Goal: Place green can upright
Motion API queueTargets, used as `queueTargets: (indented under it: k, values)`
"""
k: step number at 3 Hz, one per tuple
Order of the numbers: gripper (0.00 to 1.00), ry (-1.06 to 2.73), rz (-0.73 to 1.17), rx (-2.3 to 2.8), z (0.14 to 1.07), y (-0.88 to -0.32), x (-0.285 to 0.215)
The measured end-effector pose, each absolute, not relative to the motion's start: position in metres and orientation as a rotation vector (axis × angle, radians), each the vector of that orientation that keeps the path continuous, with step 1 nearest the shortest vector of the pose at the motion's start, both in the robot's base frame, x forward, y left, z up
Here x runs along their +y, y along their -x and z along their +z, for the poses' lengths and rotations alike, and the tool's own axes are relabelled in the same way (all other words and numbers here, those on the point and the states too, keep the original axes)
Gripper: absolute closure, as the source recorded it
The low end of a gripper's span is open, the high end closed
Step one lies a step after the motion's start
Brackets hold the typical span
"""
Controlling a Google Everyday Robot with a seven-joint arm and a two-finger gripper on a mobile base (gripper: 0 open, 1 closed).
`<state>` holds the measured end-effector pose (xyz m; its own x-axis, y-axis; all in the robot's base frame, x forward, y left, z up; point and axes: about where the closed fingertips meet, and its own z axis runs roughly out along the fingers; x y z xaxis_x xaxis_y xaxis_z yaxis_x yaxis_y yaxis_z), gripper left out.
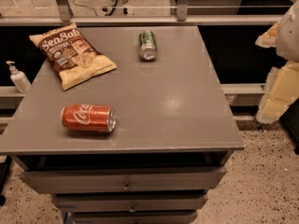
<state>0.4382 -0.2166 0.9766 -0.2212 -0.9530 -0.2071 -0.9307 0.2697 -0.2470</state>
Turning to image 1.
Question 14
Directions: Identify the middle grey drawer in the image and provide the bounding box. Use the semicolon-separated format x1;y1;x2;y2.
52;192;207;213

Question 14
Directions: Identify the grey drawer cabinet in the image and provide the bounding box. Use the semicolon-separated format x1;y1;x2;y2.
0;25;246;224

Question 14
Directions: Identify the bottom grey drawer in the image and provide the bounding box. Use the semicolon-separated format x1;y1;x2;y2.
72;211;197;224

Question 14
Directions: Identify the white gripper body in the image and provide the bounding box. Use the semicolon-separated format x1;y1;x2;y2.
276;0;299;62

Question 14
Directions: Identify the top grey drawer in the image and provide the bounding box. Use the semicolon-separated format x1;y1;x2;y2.
21;166;226;194

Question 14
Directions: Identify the black cable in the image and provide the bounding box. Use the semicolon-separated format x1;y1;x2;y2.
65;0;129;17

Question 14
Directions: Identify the green soda can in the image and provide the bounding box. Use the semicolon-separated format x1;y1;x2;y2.
139;30;158;61

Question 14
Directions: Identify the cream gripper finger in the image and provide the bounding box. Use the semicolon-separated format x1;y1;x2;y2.
256;61;299;124
255;21;280;49

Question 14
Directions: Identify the sea salt chips bag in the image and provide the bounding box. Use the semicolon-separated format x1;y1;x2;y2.
29;23;117;91

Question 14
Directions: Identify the white pump bottle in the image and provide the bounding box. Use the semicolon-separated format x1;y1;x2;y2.
7;61;31;93

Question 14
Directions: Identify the metal railing frame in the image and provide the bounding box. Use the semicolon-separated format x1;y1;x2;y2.
0;0;296;26

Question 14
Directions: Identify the grey drawer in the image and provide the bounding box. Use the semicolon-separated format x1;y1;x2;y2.
21;166;226;194
52;192;207;213
72;211;197;224

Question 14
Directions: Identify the red Coca-Cola can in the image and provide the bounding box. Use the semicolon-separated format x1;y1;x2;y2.
61;104;116;133

